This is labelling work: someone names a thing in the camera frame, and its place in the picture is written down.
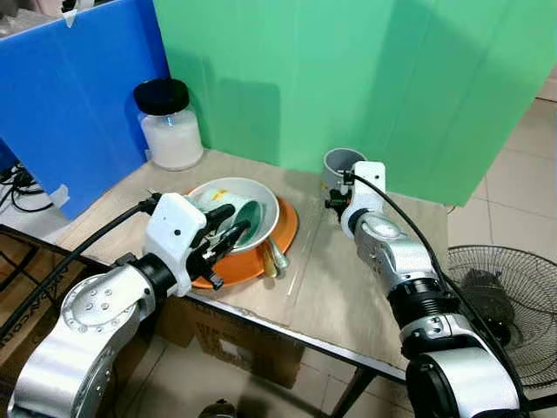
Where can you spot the white bowl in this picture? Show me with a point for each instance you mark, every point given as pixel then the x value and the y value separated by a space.
pixel 257 202

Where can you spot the green plastic panel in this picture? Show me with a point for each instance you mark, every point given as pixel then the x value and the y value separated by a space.
pixel 348 78

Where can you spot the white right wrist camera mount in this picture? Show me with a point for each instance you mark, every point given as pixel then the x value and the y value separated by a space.
pixel 370 183

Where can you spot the black metal table frame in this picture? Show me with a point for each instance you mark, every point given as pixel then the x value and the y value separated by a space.
pixel 352 392

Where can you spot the grey cup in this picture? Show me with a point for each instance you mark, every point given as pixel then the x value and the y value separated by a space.
pixel 335 165

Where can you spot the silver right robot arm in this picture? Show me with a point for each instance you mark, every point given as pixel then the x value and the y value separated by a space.
pixel 452 374

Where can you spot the silver spoon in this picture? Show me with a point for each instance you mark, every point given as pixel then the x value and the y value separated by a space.
pixel 278 254

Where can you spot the green and white mug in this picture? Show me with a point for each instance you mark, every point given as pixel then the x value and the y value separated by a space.
pixel 248 218

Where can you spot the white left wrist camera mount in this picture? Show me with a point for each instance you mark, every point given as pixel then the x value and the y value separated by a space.
pixel 170 228

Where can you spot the black floor fan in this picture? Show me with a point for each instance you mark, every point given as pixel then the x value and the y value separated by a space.
pixel 505 296

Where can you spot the golden spoon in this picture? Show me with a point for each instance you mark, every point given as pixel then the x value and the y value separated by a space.
pixel 267 261

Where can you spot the white panel clip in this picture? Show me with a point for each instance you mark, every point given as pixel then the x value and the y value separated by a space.
pixel 61 195
pixel 69 16

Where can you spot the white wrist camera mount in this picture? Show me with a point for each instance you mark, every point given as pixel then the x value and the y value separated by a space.
pixel 170 228
pixel 370 183

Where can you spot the blue plastic panel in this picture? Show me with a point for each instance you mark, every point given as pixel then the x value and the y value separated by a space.
pixel 70 96

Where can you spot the dark robot foot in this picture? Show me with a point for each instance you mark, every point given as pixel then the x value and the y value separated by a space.
pixel 218 409

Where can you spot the orange plate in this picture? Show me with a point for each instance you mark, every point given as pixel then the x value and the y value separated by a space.
pixel 283 235

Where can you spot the clear jar with black lid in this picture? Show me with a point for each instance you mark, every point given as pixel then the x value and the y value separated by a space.
pixel 171 135

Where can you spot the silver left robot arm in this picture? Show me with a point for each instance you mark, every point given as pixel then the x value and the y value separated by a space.
pixel 87 318

